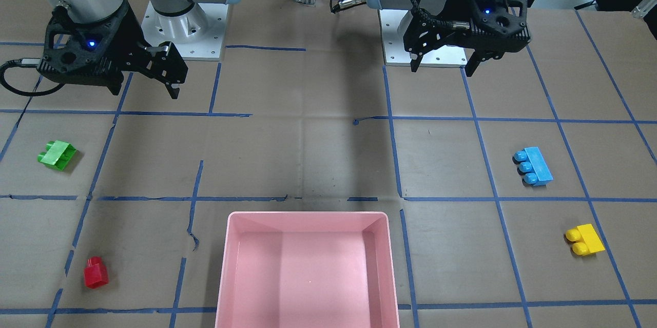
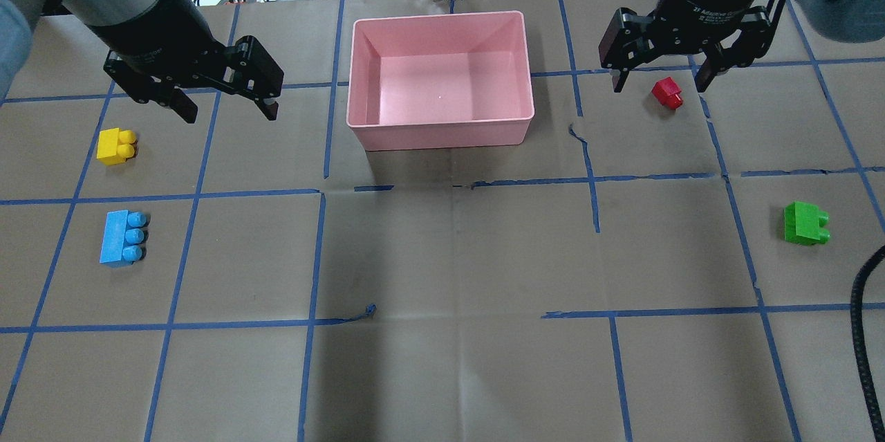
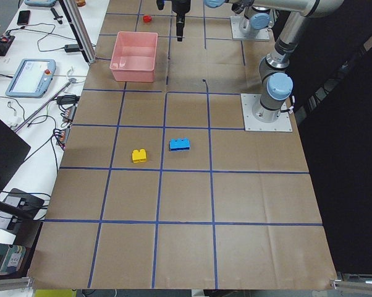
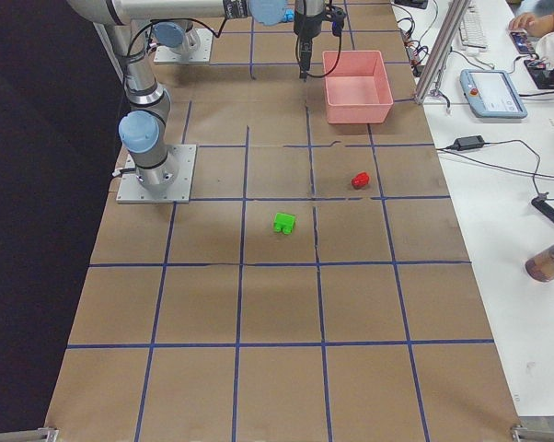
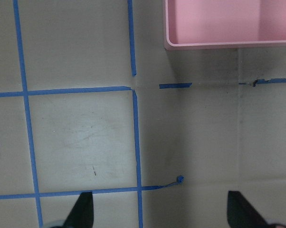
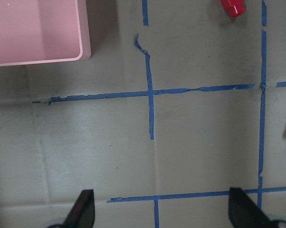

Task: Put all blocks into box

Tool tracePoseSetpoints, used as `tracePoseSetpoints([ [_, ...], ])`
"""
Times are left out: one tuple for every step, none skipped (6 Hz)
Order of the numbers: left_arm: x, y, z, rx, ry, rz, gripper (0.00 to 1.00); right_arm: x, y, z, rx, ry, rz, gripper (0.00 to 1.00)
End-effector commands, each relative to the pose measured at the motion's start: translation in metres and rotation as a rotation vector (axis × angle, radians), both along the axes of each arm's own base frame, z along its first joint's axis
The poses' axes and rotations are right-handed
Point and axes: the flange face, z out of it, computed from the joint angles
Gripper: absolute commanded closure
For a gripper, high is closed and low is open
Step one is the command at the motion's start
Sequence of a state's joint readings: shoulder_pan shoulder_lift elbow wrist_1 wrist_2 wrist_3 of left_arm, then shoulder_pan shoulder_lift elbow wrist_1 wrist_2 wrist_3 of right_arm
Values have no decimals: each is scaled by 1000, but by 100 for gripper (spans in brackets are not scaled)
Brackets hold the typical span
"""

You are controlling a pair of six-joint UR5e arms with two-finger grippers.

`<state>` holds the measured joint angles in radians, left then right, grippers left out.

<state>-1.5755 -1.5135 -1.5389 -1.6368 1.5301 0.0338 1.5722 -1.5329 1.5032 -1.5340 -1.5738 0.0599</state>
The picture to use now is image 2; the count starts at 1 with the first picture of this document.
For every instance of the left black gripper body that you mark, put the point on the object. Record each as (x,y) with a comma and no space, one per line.
(160,21)

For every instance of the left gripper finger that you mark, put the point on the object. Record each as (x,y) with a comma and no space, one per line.
(144,88)
(245,69)

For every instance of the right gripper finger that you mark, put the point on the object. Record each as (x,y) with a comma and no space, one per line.
(627,44)
(755,34)

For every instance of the yellow two-stud block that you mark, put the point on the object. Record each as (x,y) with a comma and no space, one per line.
(116,146)

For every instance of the blue three-stud block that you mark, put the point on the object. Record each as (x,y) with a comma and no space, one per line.
(123,241)

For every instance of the green two-stud block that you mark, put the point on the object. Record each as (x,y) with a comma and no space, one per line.
(806,224)

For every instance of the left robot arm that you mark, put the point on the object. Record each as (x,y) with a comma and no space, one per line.
(19,18)

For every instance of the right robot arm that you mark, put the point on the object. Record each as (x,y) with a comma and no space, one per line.
(845,21)

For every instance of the pink plastic box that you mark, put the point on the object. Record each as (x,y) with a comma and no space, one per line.
(440,81)

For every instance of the red small block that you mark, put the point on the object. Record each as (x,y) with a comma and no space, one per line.
(668,93)

